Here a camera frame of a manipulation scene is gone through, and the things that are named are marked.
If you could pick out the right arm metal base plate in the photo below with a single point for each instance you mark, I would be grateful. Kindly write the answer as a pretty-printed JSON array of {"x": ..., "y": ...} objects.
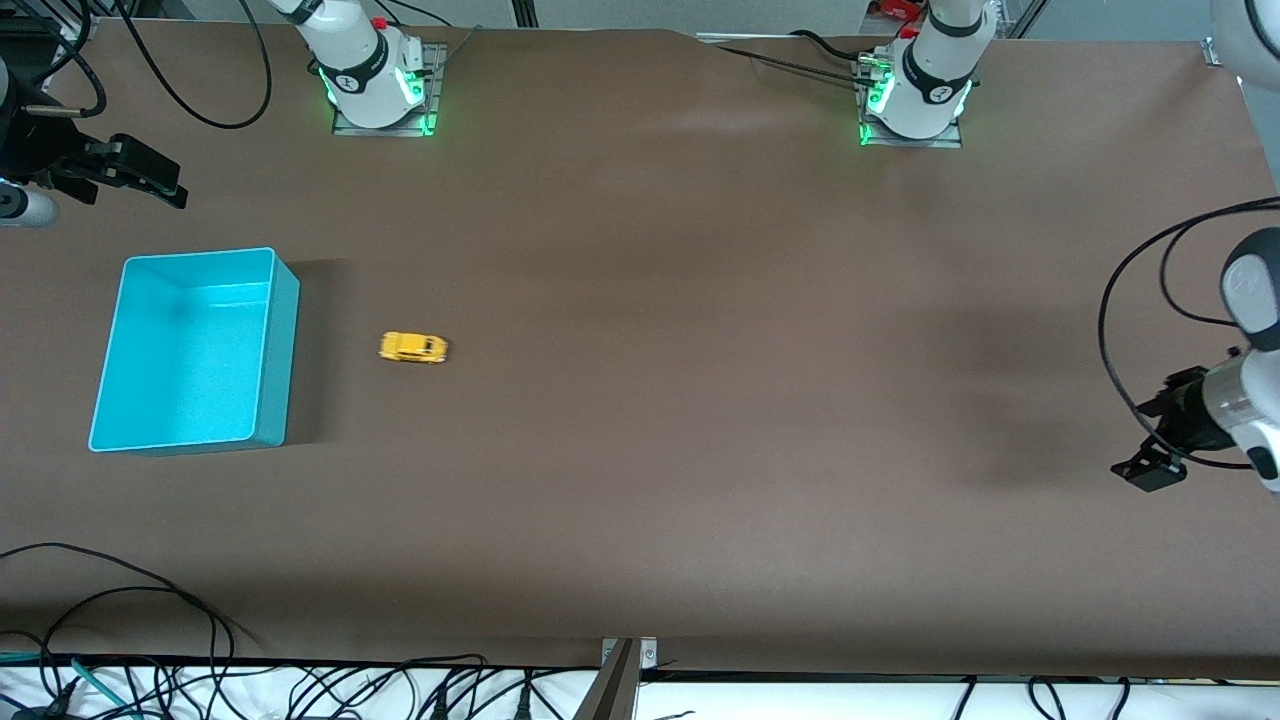
[{"x": 435, "y": 90}]

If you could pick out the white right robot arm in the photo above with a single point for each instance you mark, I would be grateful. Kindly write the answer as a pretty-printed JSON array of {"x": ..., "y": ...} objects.
[{"x": 360, "y": 70}]

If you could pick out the dark metal frame post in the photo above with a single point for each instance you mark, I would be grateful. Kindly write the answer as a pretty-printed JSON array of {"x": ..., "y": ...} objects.
[{"x": 30, "y": 22}]

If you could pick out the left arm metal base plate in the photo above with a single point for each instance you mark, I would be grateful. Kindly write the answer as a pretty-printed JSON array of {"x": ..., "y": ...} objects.
[{"x": 958, "y": 135}]

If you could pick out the teal plastic storage bin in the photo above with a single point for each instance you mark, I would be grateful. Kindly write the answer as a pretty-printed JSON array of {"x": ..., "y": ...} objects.
[{"x": 190, "y": 360}]

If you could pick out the red object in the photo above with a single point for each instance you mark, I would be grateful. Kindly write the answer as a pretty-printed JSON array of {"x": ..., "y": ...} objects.
[{"x": 895, "y": 9}]

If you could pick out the metal table clamp bracket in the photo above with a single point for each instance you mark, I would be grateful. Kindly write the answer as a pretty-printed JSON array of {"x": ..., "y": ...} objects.
[{"x": 628, "y": 655}]

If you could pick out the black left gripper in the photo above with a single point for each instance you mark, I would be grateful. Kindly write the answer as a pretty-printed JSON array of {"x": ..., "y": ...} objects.
[{"x": 1183, "y": 413}]

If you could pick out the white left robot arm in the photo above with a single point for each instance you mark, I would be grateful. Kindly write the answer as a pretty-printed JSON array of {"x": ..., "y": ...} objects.
[{"x": 1255, "y": 290}]

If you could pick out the yellow beetle toy car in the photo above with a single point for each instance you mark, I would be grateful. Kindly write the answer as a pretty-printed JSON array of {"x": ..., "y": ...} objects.
[{"x": 412, "y": 347}]

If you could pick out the brown table cover mat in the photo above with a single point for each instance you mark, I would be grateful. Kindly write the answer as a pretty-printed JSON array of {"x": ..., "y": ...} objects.
[{"x": 640, "y": 400}]

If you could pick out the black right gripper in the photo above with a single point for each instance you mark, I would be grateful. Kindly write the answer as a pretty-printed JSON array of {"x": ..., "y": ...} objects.
[{"x": 38, "y": 150}]

